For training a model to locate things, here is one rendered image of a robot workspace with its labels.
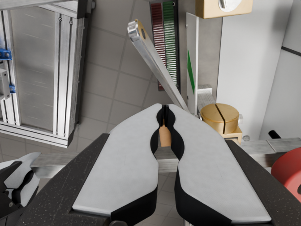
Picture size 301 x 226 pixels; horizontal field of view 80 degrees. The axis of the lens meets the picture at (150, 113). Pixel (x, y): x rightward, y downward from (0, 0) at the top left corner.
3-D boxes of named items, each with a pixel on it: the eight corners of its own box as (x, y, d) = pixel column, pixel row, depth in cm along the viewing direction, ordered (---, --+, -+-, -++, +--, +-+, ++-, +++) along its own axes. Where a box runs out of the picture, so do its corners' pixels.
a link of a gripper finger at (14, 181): (9, 142, 34) (-37, 186, 26) (39, 140, 33) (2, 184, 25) (17, 154, 35) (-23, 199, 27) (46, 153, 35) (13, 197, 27)
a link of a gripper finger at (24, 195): (17, 154, 35) (-23, 199, 27) (46, 153, 35) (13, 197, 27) (25, 166, 37) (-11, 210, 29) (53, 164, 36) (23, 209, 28)
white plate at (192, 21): (186, 132, 45) (193, 162, 36) (184, 12, 31) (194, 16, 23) (189, 131, 45) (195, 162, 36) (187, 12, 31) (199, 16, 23)
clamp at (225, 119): (195, 166, 34) (201, 190, 30) (197, 104, 27) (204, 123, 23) (226, 165, 34) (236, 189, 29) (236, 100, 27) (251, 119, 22)
